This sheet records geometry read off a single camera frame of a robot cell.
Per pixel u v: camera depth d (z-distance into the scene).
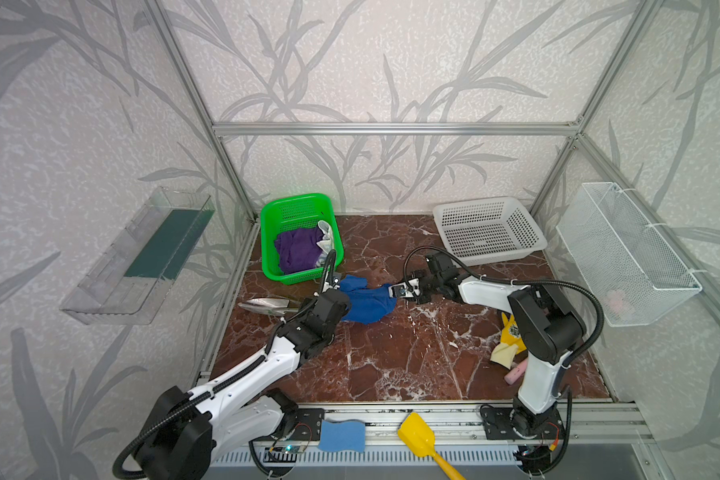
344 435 0.72
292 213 1.16
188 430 0.39
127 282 0.64
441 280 0.76
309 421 0.74
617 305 0.73
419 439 0.71
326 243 1.05
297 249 1.03
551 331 0.50
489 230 1.16
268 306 0.96
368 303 0.87
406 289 0.80
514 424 0.72
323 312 0.62
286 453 0.72
